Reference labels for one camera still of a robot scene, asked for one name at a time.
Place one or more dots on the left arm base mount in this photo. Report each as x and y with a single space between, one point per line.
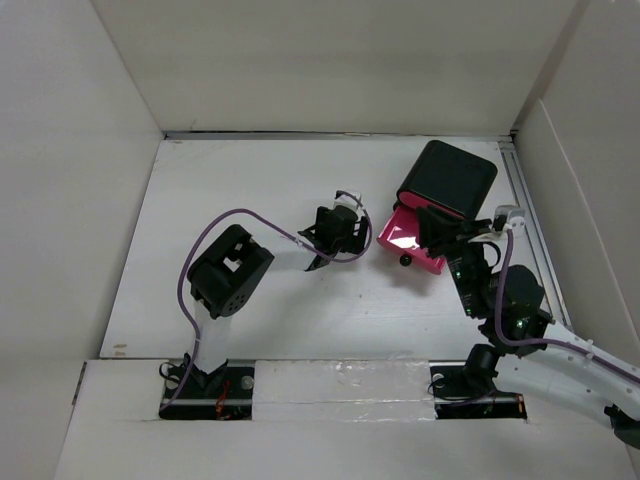
225 394

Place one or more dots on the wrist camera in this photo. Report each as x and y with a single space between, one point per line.
351 200
509 217

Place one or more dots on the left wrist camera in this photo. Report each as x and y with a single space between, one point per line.
351 200

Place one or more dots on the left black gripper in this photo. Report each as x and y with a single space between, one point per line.
352 243

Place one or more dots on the pink middle drawer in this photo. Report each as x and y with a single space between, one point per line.
414 201

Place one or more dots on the black drawer cabinet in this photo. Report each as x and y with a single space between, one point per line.
452 177

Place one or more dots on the aluminium rail right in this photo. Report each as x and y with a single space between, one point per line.
534 235

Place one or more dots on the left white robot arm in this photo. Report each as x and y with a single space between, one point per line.
218 283

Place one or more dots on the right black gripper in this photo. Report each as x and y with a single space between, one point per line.
447 232

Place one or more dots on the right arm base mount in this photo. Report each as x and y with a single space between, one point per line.
466 390

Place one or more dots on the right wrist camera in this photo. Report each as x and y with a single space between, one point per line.
509 217

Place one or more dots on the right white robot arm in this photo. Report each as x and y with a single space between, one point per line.
527 352

